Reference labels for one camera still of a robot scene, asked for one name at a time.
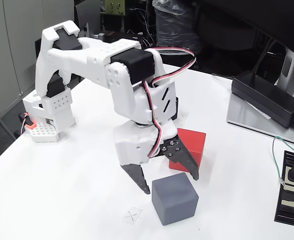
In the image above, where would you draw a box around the green board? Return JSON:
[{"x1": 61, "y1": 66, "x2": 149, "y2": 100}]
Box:
[{"x1": 104, "y1": 0, "x2": 125, "y2": 16}]

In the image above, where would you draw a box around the silver monitor stand base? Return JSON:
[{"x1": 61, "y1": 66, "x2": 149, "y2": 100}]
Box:
[{"x1": 226, "y1": 92, "x2": 294, "y2": 147}]

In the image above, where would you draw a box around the green wire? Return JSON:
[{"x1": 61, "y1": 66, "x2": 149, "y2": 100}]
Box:
[{"x1": 271, "y1": 136, "x2": 294, "y2": 186}]

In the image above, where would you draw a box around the grey computer case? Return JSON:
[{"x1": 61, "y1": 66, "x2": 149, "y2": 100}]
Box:
[{"x1": 74, "y1": 0, "x2": 102, "y2": 38}]

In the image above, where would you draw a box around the black power strip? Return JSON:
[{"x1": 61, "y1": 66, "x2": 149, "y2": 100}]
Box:
[{"x1": 274, "y1": 149, "x2": 294, "y2": 227}]

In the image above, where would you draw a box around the black box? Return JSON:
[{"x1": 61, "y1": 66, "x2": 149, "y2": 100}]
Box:
[{"x1": 96, "y1": 30, "x2": 144, "y2": 48}]

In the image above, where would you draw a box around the grey cube block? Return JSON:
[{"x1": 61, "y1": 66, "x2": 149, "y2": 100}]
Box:
[{"x1": 151, "y1": 172, "x2": 200, "y2": 226}]

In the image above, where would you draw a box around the orange cable connector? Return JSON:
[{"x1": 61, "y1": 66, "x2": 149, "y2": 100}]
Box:
[{"x1": 18, "y1": 112, "x2": 36, "y2": 130}]

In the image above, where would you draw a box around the red cube block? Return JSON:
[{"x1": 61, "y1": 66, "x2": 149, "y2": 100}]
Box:
[{"x1": 169, "y1": 127, "x2": 207, "y2": 174}]

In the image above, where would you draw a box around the silver monitor stand neck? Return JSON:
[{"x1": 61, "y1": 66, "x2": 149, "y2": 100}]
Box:
[{"x1": 276, "y1": 47, "x2": 294, "y2": 93}]

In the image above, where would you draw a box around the black monitor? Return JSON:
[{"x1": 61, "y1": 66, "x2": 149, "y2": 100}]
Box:
[{"x1": 201, "y1": 0, "x2": 294, "y2": 61}]

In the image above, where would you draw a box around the black power adapter brick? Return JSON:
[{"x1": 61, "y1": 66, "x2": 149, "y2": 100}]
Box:
[{"x1": 231, "y1": 70, "x2": 294, "y2": 129}]

